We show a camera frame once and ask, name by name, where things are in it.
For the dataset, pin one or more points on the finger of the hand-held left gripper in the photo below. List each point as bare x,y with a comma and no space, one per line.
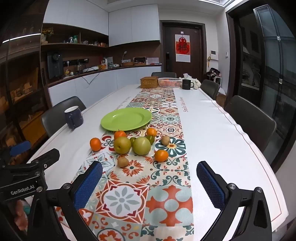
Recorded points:
47,156
20,148

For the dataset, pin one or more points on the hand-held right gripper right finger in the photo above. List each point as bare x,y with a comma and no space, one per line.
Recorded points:
210,185

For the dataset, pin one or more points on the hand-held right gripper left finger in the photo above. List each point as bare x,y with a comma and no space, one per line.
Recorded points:
89,185

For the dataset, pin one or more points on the brown kiwi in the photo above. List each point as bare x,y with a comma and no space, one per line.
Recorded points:
165,140
122,161

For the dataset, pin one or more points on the yellow-green pear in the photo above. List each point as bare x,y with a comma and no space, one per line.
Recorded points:
122,145

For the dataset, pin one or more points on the orange tangerine with stem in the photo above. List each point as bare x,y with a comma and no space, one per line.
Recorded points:
120,134

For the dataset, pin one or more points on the green persimmon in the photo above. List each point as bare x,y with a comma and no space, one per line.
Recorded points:
151,139
132,140

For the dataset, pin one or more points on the green apple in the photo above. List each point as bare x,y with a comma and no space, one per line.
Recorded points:
141,145

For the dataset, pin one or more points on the green plate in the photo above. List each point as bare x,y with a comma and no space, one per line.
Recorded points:
124,119

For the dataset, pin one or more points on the person's left hand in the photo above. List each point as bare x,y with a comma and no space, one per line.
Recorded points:
21,216

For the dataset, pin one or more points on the patterned table runner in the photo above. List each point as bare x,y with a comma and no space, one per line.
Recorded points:
129,192

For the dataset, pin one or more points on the grey chair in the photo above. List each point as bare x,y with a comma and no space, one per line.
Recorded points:
57,111
163,74
251,122
209,88

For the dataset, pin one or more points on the navy blue mug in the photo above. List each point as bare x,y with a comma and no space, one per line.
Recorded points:
74,118

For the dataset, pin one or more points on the wooden display cabinet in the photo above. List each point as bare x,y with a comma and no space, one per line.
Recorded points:
23,92

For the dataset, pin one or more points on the black water dispenser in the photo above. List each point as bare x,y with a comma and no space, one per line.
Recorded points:
55,66

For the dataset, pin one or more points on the white plush toy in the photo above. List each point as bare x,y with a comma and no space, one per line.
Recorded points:
196,83

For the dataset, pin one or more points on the black mug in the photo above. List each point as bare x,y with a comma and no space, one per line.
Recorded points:
187,84

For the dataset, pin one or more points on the white plastic basket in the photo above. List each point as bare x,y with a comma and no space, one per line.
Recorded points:
169,83

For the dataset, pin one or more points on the white base cabinets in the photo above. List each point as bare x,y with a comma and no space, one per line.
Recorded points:
129,76

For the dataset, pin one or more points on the wicker basket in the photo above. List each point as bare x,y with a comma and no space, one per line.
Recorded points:
149,83

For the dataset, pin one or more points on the yellow flowers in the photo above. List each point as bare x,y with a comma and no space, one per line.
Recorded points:
47,31

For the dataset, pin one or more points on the wicker tray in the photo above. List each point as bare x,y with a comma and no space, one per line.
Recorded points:
127,63

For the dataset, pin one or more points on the glass sliding door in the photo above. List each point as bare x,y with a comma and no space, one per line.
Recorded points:
266,69

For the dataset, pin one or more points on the white desk lamp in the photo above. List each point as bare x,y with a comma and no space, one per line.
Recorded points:
125,53

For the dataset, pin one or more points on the white intercom panel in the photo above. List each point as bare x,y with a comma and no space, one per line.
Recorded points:
214,55

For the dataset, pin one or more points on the black box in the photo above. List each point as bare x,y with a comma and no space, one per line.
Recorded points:
140,60

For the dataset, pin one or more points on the white box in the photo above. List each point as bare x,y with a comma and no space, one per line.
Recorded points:
153,60

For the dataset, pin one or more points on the dark wooden door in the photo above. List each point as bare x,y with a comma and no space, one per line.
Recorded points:
170,41

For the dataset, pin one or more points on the wooden wall shelf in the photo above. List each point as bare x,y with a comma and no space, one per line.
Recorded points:
69,45

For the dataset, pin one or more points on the red wall calendar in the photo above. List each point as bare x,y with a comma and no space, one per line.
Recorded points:
182,47

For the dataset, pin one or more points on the white wall cabinets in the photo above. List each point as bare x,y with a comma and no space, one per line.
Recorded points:
129,25

